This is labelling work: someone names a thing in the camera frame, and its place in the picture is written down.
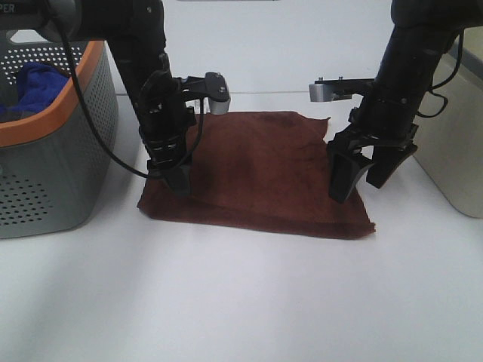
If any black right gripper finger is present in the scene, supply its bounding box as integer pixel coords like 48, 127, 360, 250
366, 143, 417, 189
328, 149, 372, 204

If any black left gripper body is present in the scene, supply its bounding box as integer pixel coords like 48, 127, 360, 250
135, 70, 196, 177

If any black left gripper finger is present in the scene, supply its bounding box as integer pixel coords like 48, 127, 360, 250
164, 164, 191, 197

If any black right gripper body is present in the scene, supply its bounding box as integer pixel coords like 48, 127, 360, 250
327, 90, 424, 155

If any brown towel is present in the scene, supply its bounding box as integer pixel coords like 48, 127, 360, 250
137, 111, 375, 239

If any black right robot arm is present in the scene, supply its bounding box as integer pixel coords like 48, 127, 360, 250
319, 1, 482, 203

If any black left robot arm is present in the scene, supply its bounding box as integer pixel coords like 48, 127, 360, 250
1, 1, 196, 196

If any blue towel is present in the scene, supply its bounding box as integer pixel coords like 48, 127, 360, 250
1, 62, 69, 123

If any beige bin with grey rim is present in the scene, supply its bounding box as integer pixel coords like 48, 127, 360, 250
414, 27, 482, 219

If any grey basket with orange rim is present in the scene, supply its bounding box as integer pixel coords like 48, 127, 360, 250
1, 41, 118, 238

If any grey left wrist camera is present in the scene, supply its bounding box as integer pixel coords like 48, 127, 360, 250
175, 71, 232, 115

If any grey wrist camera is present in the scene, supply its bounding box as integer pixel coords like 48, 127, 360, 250
309, 77, 375, 103
175, 71, 232, 115

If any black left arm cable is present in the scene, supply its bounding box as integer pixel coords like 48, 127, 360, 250
48, 0, 207, 179

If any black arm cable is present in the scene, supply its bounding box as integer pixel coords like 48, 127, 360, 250
422, 32, 467, 118
48, 0, 207, 179

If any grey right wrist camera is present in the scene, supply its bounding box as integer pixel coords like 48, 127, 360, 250
309, 77, 375, 103

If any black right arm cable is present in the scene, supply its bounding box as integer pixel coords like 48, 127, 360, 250
422, 32, 467, 118

